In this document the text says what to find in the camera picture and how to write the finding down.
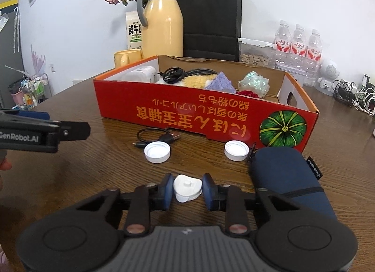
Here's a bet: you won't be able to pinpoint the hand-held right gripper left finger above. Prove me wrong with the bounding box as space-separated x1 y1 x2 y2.
77 173 173 237

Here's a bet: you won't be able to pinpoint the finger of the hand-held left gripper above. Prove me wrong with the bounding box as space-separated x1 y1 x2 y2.
0 110 60 128
60 120 91 141

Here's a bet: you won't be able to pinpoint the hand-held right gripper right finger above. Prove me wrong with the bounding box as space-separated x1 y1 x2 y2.
202 173 299 236

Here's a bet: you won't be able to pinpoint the white plug adapter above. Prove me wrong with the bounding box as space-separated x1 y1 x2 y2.
173 174 203 203

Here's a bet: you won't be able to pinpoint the large white ridged cap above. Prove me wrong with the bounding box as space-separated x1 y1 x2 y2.
144 141 171 164

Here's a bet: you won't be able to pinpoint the red cardboard box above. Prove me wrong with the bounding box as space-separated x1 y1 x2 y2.
93 55 319 152

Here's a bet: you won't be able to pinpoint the translucent cotton swab container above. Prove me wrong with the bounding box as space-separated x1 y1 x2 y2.
121 66 157 83

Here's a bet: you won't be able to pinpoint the purple burlap pouch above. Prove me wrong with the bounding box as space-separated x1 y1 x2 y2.
204 71 237 95

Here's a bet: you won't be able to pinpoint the yellow alpaca plush toy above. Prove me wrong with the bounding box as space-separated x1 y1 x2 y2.
157 75 219 89

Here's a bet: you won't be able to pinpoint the iridescent plastic bag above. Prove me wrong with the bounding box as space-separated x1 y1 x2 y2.
238 71 270 97

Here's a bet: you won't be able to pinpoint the person's left hand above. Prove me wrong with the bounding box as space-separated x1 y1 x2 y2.
0 149 13 191

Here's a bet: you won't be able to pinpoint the metal shelf cart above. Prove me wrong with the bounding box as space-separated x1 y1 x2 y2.
7 74 53 107

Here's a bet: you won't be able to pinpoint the small white bottle cap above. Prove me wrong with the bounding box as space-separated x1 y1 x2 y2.
224 140 249 162

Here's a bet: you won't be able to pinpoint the pink coral decoration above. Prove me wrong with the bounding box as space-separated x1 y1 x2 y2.
31 44 47 75

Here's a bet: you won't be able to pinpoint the dark grey door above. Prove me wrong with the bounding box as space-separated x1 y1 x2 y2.
0 0 25 109

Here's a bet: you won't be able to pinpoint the navy zipper case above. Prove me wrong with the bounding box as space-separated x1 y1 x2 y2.
248 143 339 226

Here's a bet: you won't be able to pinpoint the yellow mug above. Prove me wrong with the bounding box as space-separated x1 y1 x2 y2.
114 50 143 69

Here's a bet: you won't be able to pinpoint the white milk carton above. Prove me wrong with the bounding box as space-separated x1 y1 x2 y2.
125 11 144 51

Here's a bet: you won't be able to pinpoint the yellow thermos jug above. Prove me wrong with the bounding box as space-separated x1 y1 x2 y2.
137 0 184 59

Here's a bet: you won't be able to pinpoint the clear nut container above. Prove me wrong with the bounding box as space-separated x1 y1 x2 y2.
238 38 276 69

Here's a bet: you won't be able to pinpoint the white robot toy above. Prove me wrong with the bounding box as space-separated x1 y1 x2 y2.
317 59 341 96

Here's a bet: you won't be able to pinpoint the black paper bag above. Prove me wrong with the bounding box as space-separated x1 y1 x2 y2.
175 0 243 62

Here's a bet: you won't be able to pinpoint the thin black USB cable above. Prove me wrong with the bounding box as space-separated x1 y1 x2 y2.
132 128 182 149

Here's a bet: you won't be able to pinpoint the tangled black cables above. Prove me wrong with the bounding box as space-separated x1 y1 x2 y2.
332 80 359 106

